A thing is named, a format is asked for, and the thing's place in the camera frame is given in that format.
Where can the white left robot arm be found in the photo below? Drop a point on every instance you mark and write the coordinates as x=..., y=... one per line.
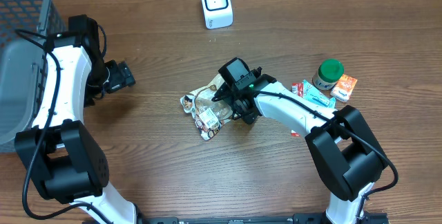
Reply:
x=65, y=166

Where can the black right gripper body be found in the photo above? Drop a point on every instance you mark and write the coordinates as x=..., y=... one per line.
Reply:
x=227, y=90

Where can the grey plastic basket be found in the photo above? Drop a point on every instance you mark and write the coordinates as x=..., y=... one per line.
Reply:
x=23, y=71

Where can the red white snack bar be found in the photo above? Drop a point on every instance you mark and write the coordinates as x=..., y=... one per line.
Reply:
x=297, y=88

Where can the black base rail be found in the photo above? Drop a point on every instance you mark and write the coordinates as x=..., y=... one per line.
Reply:
x=241, y=220

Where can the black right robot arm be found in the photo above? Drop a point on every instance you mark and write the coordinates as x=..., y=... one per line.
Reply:
x=346, y=153

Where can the brown snack bag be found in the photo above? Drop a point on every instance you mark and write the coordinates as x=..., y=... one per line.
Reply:
x=209, y=116

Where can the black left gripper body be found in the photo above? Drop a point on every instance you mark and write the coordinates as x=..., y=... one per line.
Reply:
x=121, y=77

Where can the white barcode scanner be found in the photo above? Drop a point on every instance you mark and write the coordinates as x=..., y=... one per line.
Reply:
x=217, y=13

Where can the green lid jar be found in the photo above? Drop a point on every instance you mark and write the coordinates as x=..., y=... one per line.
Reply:
x=327, y=75

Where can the orange snack packet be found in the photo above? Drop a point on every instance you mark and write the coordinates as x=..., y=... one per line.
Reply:
x=344, y=87

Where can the teal snack packet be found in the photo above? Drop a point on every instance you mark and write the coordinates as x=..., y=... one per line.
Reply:
x=312, y=94

